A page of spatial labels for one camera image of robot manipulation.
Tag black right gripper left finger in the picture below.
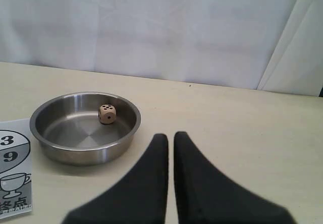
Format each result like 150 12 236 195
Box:
63 134 169 223

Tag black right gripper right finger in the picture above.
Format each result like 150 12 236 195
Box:
174 132 296 223

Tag wooden die black pips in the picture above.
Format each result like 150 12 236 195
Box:
98 104 117 125

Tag round stainless steel dish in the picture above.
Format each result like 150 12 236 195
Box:
30 92 141 166

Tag printed paper game board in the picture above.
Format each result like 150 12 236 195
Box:
1 119 32 219

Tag white backdrop curtain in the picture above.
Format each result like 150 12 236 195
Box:
1 0 322 96

